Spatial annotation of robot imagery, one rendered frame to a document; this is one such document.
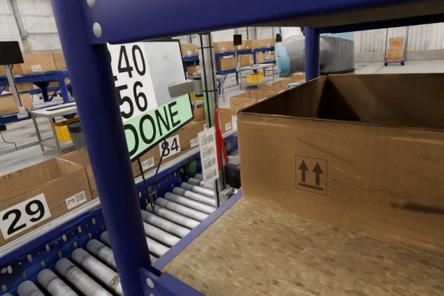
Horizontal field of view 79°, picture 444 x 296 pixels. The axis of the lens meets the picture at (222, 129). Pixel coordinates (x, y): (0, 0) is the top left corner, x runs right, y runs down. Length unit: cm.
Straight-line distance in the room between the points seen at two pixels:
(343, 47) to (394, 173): 108
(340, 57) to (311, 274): 113
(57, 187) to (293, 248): 117
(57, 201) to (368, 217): 123
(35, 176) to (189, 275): 141
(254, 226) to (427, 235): 13
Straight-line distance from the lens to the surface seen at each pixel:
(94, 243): 138
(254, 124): 27
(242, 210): 30
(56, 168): 163
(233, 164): 103
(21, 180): 159
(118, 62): 72
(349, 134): 24
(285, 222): 28
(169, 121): 89
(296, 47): 128
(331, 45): 129
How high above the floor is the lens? 150
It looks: 17 degrees down
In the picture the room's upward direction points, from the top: 5 degrees counter-clockwise
